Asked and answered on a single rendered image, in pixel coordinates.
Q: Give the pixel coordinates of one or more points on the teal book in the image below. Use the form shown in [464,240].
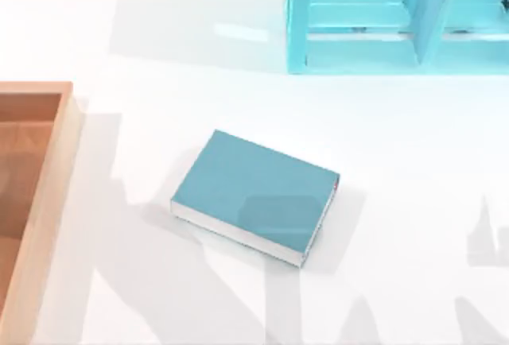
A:
[246,186]

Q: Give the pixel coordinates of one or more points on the light blue rack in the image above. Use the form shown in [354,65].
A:
[358,15]

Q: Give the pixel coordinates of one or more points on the shallow salmon-coloured box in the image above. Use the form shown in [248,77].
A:
[43,186]

